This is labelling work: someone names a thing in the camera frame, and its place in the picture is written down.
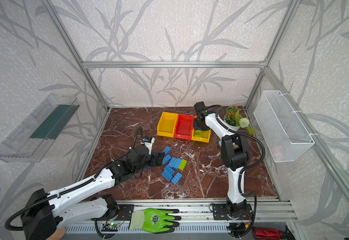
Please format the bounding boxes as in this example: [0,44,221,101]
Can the left yellow bin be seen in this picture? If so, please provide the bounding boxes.
[157,112,179,138]

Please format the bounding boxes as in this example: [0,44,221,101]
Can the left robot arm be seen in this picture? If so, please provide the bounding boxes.
[4,143,165,240]

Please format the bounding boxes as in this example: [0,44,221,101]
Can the clear acrylic shelf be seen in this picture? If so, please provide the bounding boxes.
[0,94,80,163]

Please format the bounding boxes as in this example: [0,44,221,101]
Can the red metallic bottle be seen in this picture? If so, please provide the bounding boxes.
[252,228,282,240]

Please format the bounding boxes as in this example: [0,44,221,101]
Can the light blue lego front right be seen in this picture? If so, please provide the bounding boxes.
[171,173,183,185]

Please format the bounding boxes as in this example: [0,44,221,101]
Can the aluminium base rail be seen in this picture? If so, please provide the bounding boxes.
[117,197,298,223]

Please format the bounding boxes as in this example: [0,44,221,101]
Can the white wire basket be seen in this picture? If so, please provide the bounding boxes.
[254,91,315,163]

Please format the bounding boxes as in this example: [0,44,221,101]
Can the terracotta vase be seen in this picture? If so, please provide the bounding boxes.
[46,228,66,240]

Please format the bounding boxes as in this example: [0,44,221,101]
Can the light blue lego plate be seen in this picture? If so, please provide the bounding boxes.
[168,157,182,170]

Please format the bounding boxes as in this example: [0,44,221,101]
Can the yellow bin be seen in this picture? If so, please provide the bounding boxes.
[157,112,179,138]
[191,128,212,143]

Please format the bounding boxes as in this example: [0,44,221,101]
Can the light blue lego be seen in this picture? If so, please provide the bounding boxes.
[162,146,171,155]
[171,173,183,185]
[161,171,173,182]

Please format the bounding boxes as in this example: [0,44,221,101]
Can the potted flower plant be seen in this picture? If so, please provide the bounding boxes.
[224,106,256,136]

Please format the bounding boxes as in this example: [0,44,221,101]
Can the large green lego plate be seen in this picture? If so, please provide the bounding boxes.
[178,160,187,171]

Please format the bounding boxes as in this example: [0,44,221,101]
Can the right yellow bin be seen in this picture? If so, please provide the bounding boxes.
[191,128,212,143]

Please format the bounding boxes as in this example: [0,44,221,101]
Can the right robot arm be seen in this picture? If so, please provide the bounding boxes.
[193,102,266,218]

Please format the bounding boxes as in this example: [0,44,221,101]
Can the light blue lego top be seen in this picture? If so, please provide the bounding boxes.
[162,146,171,155]

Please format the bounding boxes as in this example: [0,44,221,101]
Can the small green lego brick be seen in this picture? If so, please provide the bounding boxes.
[194,130,202,138]

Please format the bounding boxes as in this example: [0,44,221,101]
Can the green black work glove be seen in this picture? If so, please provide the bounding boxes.
[128,208,182,234]

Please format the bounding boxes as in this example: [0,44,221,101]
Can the red bin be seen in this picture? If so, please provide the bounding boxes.
[174,114,195,141]

